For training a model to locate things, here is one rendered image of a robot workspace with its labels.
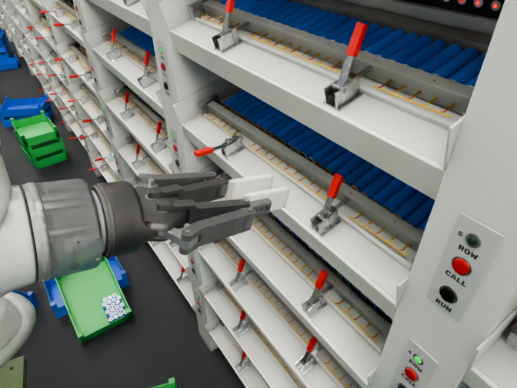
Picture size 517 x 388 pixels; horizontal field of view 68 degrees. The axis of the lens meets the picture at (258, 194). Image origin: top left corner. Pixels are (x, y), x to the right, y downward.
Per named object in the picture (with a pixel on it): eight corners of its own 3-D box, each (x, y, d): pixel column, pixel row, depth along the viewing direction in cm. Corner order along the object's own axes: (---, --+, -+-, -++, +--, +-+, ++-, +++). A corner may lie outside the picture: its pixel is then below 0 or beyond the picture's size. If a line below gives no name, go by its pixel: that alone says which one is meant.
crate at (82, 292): (132, 317, 155) (131, 311, 149) (81, 343, 146) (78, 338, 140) (104, 255, 167) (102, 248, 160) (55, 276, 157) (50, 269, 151)
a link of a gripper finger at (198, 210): (155, 199, 41) (158, 205, 40) (249, 193, 46) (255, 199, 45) (151, 229, 42) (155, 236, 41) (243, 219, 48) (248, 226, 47)
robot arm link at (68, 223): (41, 303, 34) (110, 285, 38) (34, 219, 30) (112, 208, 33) (25, 243, 40) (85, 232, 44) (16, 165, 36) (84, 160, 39)
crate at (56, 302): (57, 319, 155) (50, 306, 150) (46, 285, 168) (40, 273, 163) (129, 285, 169) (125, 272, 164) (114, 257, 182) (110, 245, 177)
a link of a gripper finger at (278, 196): (243, 193, 46) (246, 196, 46) (287, 185, 51) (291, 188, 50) (238, 213, 48) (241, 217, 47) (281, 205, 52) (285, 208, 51)
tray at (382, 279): (396, 322, 51) (398, 286, 44) (188, 139, 91) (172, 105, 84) (491, 234, 57) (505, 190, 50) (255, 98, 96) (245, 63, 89)
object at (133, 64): (171, 124, 97) (147, 75, 87) (98, 60, 136) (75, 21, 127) (235, 85, 102) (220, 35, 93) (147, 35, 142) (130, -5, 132)
